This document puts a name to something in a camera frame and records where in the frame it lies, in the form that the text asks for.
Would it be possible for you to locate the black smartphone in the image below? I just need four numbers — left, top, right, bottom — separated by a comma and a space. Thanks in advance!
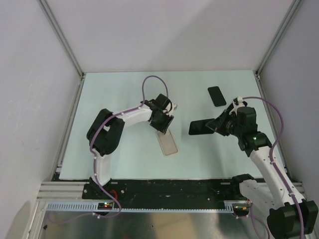
188, 119, 214, 135

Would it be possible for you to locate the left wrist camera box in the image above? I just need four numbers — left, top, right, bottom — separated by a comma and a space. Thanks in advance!
167, 102, 177, 115

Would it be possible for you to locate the aluminium corner post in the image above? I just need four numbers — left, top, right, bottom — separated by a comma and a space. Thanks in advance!
255, 0, 305, 79
37, 0, 85, 79

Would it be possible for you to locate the black flat phone case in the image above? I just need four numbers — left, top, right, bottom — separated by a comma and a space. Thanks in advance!
208, 86, 226, 107

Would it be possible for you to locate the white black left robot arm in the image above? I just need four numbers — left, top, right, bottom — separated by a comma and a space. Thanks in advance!
86, 94, 177, 199

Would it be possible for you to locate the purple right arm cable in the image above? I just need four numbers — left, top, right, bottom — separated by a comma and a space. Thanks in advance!
239, 96, 306, 239

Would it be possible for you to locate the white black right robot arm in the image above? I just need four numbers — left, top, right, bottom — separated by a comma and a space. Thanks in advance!
206, 105, 319, 239

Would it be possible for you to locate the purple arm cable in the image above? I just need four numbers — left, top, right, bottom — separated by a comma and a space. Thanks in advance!
239, 96, 306, 239
47, 75, 169, 225

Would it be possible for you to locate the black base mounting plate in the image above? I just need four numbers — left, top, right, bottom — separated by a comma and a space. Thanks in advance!
82, 177, 246, 210

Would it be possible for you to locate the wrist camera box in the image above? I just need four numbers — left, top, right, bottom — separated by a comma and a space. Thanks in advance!
167, 102, 177, 115
230, 97, 247, 114

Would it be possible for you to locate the pink silicone phone case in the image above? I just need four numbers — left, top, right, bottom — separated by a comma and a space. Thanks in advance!
157, 129, 178, 156

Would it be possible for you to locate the aluminium corner post left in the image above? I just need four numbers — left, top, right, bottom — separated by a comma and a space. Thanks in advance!
37, 0, 85, 79

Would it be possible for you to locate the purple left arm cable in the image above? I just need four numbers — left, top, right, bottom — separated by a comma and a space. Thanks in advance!
47, 75, 169, 225

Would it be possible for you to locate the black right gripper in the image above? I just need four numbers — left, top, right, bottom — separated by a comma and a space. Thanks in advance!
206, 110, 243, 137

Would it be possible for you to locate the aluminium corner post right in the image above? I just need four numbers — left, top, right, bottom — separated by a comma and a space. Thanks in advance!
255, 0, 305, 79

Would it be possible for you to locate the grey slotted cable duct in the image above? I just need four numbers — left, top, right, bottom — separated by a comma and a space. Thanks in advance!
46, 201, 234, 213

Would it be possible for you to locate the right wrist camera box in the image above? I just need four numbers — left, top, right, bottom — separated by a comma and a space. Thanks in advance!
230, 97, 247, 114

